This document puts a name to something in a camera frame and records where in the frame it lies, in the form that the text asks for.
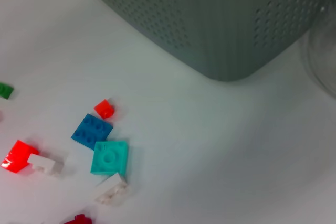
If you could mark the teal square brick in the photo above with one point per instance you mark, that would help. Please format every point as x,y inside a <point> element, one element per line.
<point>110,158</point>

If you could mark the white chunky brick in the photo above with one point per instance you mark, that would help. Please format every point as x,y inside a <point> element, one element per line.
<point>113,190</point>

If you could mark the dark red curved brick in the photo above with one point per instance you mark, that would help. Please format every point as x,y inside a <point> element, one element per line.
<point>80,220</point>

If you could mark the grey-green perforated storage bin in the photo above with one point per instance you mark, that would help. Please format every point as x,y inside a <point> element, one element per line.
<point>210,24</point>

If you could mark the small red notched brick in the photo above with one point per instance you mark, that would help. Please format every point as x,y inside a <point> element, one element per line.
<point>104,108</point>

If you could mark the blue square brick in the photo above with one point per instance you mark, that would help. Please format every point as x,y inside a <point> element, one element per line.
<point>92,130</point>

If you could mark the white long brick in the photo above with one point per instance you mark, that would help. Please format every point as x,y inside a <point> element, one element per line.
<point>43,164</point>

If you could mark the glass carafe with black lid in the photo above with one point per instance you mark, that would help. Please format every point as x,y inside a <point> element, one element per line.
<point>324,58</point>

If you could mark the large red sloped brick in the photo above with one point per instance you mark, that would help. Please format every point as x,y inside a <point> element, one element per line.
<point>17,155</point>

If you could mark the green flat two-stud brick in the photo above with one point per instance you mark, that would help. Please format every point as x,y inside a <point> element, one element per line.
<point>5,90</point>

